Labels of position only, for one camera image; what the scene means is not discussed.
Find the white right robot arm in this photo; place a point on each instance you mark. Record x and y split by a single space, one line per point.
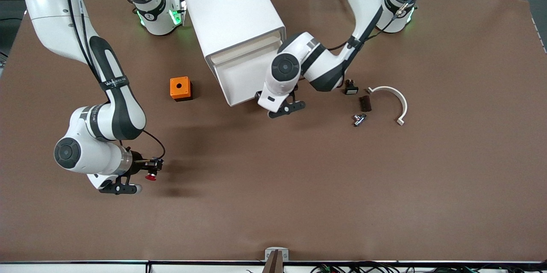
51 8

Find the silver metal fitting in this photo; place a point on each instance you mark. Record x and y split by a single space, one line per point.
359 119

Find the red mushroom push button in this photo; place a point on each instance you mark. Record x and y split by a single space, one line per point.
150 176

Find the orange push button box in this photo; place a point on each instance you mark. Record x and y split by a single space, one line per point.
179 86

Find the white drawer cabinet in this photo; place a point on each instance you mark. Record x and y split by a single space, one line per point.
226 4

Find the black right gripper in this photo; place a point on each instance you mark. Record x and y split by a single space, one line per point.
137 165

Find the grey metal bracket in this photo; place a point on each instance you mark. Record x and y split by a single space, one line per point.
284 250

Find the black and white switch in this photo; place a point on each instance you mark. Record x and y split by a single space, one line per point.
351 89

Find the white curved pipe clamp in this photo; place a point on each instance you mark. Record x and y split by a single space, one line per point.
401 102

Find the dark brown small block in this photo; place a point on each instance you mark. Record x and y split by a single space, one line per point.
365 103

